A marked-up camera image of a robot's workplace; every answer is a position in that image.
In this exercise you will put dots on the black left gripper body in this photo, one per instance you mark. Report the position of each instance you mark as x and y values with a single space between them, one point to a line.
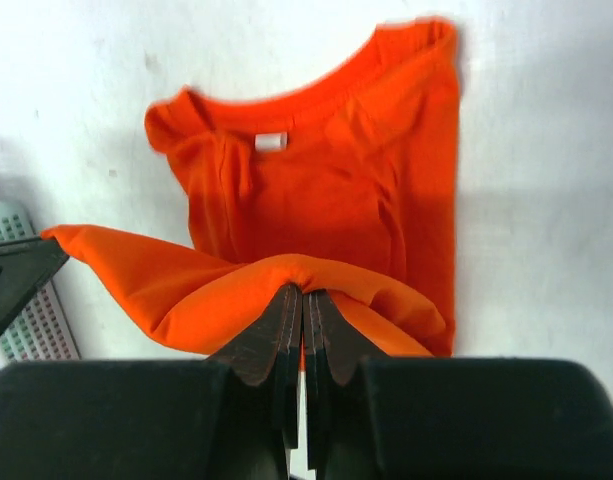
26 266

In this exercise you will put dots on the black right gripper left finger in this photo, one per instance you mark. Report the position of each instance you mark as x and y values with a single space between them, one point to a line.
230 416

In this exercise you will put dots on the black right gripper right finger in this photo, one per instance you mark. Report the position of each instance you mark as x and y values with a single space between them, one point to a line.
373 416

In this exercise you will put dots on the orange t-shirt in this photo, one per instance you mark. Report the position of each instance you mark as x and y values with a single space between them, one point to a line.
347 186

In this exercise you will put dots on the white perforated plastic basket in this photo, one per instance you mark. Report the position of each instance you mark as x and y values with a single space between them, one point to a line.
40 331

